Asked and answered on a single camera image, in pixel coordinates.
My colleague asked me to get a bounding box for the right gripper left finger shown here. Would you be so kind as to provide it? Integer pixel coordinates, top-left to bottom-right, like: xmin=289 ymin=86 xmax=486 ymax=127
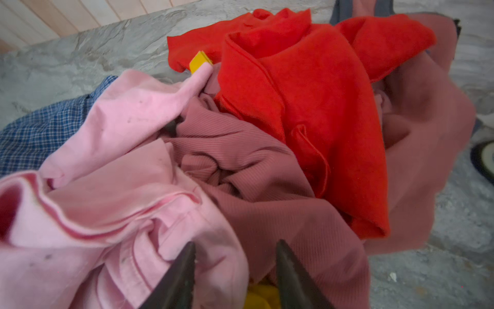
xmin=139 ymin=242 xmax=196 ymax=309

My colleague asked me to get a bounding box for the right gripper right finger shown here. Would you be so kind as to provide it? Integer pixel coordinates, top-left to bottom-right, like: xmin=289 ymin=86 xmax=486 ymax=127
xmin=276 ymin=239 xmax=335 ymax=309

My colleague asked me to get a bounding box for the light pink cloth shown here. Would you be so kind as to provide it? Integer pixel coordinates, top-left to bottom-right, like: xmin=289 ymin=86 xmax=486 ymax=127
xmin=1 ymin=64 xmax=248 ymax=308

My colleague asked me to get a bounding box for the blue checkered cloth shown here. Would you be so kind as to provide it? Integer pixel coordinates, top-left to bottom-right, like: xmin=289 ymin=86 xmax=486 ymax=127
xmin=1 ymin=75 xmax=117 ymax=177

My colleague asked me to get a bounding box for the mauve ribbed cloth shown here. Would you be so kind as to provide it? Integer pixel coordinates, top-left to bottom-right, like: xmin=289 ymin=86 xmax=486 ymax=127
xmin=171 ymin=64 xmax=371 ymax=308

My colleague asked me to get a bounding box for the red cloth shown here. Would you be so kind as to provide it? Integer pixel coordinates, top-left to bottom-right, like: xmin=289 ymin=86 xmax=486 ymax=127
xmin=167 ymin=8 xmax=436 ymax=239

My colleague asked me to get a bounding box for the dusty rose cloth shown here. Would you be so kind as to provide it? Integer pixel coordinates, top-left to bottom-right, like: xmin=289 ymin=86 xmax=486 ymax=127
xmin=364 ymin=12 xmax=475 ymax=255

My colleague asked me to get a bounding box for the grey black stapler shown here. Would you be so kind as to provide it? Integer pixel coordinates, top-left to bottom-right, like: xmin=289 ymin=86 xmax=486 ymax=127
xmin=470 ymin=141 xmax=494 ymax=185

